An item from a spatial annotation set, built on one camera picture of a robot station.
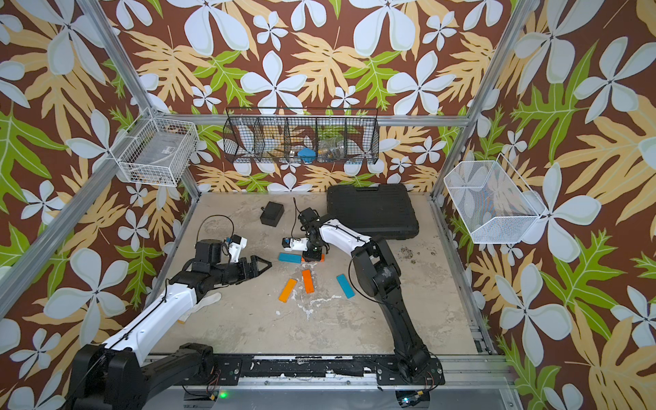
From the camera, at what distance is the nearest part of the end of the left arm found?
62cm

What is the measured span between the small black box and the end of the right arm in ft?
0.85

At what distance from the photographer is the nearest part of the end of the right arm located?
0.77 meters

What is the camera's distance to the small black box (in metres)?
1.10

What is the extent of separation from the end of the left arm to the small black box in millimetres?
330
